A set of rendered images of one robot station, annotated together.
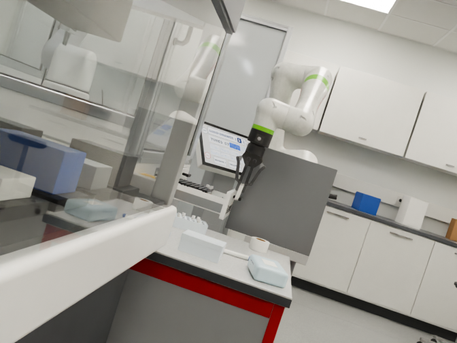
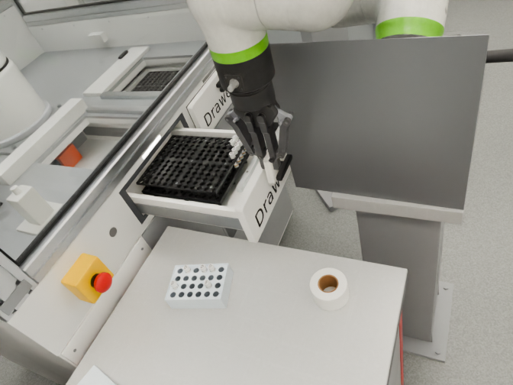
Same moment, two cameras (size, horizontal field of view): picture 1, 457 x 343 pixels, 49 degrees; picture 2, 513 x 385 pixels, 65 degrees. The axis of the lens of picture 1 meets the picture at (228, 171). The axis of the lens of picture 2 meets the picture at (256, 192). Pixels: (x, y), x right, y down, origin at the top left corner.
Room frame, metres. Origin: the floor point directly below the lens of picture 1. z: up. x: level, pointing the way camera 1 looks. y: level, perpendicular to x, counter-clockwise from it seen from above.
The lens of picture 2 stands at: (1.48, -0.35, 1.46)
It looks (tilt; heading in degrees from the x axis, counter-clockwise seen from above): 43 degrees down; 31
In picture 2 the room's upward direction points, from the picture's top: 21 degrees counter-clockwise
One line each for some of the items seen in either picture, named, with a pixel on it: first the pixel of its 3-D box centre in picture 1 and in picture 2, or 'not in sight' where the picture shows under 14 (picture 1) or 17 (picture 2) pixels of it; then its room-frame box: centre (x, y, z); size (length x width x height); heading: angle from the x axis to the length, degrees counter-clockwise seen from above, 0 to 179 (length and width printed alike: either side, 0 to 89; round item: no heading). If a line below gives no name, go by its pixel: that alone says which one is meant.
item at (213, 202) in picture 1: (181, 189); (194, 171); (2.08, 0.17, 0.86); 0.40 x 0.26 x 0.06; 84
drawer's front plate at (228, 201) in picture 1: (228, 203); (271, 176); (2.06, -0.04, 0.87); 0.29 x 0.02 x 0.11; 174
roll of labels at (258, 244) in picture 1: (259, 244); (329, 289); (1.86, -0.19, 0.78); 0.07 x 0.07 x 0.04
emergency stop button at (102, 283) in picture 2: not in sight; (101, 282); (1.76, 0.23, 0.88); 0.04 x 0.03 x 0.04; 174
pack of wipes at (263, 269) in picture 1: (266, 269); not in sight; (1.45, -0.20, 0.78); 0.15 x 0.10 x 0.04; 7
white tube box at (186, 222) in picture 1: (189, 224); (199, 286); (1.83, 0.08, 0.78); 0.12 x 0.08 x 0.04; 99
